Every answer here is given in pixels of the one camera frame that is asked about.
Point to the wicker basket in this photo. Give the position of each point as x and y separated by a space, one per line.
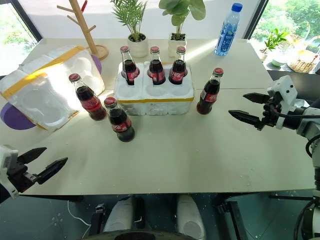
301 63

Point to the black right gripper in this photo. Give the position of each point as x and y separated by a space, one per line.
272 112

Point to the black window frame post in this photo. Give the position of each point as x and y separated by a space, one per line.
26 21
256 18

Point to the wooden tree-shaped rack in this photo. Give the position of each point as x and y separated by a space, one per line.
85 30

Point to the white robot leg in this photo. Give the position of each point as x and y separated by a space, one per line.
117 217
190 217

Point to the round-leaf plant in white pot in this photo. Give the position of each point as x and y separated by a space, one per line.
177 45

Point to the small white bowl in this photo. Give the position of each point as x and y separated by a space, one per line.
278 62

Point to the black table leg bracket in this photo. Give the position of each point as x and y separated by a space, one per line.
232 217
98 217

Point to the black side table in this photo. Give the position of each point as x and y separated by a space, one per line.
287 75

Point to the white foam bottle crate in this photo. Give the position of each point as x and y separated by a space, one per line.
160 102

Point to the blue plastic water bottle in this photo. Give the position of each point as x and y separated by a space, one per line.
227 32

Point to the white foam lid yellow tape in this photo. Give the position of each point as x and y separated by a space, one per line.
50 87

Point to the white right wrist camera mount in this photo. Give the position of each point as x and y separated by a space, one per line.
286 90

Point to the palm plant in white pot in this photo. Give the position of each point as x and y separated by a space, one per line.
137 45

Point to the white robot left leg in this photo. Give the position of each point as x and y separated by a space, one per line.
117 217

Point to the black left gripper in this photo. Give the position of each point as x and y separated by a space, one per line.
18 176

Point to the purple round mat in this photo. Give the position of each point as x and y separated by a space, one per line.
15 120

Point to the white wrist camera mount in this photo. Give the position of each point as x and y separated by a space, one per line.
5 158
286 90

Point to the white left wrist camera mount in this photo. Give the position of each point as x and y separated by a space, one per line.
5 158

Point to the glass cola bottle red cap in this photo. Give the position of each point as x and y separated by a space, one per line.
120 122
178 70
209 96
129 68
156 68
88 100

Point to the small green potted plant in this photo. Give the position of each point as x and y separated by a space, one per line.
273 41

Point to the white robot right leg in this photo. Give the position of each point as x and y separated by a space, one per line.
190 217

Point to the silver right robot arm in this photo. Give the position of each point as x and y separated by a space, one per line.
308 123

